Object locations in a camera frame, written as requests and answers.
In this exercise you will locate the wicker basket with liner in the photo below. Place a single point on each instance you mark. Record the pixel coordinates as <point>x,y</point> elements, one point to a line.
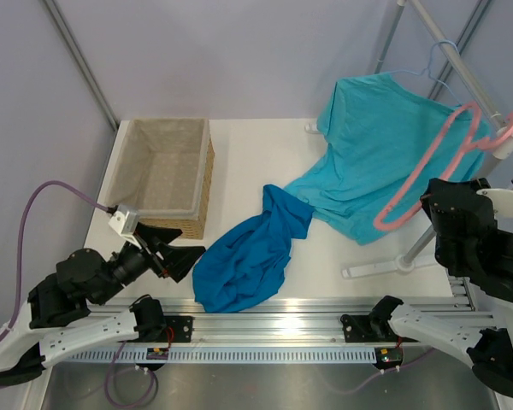
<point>163,169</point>

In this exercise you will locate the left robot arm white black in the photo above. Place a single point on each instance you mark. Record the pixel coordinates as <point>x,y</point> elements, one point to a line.
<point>44,333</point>

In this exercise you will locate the light blue wire hanger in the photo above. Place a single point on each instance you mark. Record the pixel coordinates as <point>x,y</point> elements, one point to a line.
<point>427,72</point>

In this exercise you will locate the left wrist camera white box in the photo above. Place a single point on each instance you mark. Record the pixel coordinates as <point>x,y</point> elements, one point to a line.
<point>123,220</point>

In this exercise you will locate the slotted white cable duct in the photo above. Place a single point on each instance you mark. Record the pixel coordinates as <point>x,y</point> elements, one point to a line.
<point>228,355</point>

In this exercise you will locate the grey metal frame post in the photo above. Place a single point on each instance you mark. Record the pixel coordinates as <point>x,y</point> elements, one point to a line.
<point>66,34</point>

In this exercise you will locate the dark blue t shirt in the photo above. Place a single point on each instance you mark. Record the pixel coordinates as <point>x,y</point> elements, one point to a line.
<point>246,266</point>

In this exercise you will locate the light teal t shirt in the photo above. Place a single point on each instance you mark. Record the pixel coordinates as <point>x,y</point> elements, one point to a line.
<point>376,132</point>

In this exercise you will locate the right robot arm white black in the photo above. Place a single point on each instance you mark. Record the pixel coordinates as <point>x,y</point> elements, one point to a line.
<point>470,245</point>

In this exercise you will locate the aluminium mounting rail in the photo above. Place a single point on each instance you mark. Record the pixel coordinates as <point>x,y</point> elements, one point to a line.
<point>315,320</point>

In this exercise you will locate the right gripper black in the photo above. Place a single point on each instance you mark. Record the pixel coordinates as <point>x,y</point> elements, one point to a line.
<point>479,184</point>

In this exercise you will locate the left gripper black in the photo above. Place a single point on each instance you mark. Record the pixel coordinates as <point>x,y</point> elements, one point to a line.
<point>178,260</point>

